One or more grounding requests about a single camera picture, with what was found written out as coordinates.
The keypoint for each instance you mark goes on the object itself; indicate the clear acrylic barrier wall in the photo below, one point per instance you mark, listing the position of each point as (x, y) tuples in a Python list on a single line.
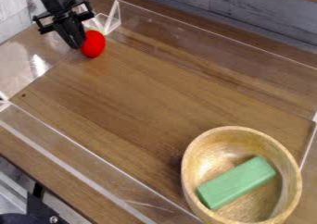
[(99, 126)]

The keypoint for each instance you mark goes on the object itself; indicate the green rectangular block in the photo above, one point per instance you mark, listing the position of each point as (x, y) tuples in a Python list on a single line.
[(234, 183)]

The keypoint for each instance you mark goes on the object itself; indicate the clear acrylic corner bracket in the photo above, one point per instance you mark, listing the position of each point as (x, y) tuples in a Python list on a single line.
[(105, 23)]

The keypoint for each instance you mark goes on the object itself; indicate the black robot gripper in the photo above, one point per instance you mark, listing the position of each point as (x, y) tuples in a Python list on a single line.
[(68, 28)]

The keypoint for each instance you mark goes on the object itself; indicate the wooden bowl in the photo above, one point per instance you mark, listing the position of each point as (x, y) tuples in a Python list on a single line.
[(216, 151)]

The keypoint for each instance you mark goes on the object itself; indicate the red plush strawberry toy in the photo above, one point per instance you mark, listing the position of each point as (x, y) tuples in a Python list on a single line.
[(93, 44)]

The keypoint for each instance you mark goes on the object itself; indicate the black metal clamp bracket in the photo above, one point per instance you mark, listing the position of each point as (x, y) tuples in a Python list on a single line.
[(40, 213)]

